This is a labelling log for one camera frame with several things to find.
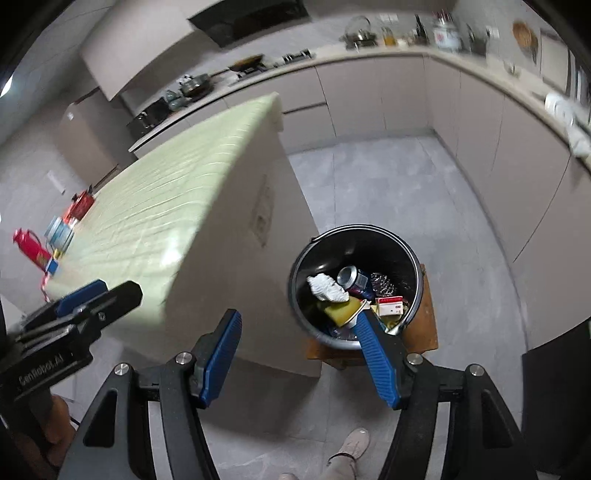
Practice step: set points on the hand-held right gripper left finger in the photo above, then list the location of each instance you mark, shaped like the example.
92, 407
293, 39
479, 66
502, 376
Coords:
221, 355

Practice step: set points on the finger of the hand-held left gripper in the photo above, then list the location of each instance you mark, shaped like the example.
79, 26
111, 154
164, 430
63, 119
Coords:
81, 295
115, 300

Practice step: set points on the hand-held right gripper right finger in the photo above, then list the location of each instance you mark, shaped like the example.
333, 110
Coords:
376, 355

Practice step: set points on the printed snack box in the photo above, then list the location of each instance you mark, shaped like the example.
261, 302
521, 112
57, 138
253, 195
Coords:
390, 307

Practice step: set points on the yellow sponge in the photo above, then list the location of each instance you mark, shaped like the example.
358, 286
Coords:
341, 314

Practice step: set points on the grey steel wool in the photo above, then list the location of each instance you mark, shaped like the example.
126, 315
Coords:
383, 284

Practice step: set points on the white tissue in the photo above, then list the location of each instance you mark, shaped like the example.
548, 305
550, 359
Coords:
328, 288

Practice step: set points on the crushed blue drink can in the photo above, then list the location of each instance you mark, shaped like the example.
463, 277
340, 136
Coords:
347, 276

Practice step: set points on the black plastic bucket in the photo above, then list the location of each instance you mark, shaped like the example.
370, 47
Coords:
323, 258

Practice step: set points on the person's left hand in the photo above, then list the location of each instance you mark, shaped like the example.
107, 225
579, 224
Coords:
60, 429

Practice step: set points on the small blue yellow box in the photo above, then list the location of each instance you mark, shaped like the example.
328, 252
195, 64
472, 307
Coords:
53, 267

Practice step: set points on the brown wooden stool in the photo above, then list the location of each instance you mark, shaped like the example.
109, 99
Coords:
427, 332

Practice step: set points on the blue white round container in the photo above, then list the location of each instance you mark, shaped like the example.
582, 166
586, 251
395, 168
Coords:
59, 235

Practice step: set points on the red thermos flask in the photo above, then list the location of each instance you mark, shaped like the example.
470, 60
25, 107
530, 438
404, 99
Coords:
30, 247

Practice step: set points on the white kitchen island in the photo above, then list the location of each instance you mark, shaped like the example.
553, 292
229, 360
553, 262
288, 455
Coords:
258, 277

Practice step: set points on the person's right shoe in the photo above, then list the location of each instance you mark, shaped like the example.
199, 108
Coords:
355, 442

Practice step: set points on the red kettle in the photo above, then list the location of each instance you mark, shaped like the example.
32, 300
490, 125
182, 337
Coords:
79, 205

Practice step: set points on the green checked tablecloth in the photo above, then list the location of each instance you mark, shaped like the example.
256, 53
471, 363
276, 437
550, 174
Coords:
161, 194

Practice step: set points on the person's right leg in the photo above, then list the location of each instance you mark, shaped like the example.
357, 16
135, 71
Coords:
339, 468

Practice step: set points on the beige refrigerator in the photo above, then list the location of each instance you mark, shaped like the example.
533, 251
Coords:
92, 138

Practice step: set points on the black toaster oven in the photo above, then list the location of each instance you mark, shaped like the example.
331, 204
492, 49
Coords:
147, 117

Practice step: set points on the black built-in dishwasher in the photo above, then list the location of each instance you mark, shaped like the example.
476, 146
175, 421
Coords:
558, 397

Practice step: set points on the grey pot with lid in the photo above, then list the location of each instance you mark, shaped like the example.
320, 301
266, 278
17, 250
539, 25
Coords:
194, 85

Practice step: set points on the beige lower cabinets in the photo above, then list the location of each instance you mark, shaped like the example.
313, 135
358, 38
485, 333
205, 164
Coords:
461, 138

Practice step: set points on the beige cabinets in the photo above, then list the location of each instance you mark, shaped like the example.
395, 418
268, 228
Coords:
138, 50
461, 138

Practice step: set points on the beige upper cabinets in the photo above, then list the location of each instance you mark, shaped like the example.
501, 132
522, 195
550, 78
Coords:
138, 50

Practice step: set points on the brown wok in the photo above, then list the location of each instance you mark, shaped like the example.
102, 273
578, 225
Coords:
247, 63

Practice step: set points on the black gas stove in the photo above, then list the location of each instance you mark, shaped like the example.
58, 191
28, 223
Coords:
286, 60

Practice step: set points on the white dishcloth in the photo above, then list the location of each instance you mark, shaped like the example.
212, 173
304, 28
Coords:
581, 138

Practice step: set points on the white plate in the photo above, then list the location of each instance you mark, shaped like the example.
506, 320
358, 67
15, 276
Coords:
559, 107

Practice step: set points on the black range hood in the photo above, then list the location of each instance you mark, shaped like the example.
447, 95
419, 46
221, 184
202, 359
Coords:
249, 21

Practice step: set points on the small bowl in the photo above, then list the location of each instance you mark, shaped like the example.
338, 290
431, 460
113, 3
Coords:
511, 68

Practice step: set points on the yellow oil jar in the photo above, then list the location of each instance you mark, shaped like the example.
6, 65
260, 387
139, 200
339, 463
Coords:
388, 38

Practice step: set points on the steel pot with raised lid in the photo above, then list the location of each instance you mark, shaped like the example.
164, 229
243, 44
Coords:
360, 34

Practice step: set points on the white rice cooker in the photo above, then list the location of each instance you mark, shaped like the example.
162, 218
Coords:
447, 37

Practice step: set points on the black utensil holder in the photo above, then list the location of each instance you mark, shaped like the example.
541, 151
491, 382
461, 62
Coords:
478, 44

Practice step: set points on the dark glass bottle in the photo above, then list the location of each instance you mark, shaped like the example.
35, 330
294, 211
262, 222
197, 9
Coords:
419, 30

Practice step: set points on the white light switches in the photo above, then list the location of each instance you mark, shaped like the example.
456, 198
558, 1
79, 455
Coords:
388, 18

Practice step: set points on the grey cutting board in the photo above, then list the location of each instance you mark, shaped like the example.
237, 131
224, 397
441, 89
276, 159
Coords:
554, 60

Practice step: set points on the orange hanging colander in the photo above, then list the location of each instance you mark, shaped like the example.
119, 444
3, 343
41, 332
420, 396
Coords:
525, 37

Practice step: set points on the white wall outlet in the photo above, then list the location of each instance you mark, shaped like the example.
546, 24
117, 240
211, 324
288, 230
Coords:
494, 33

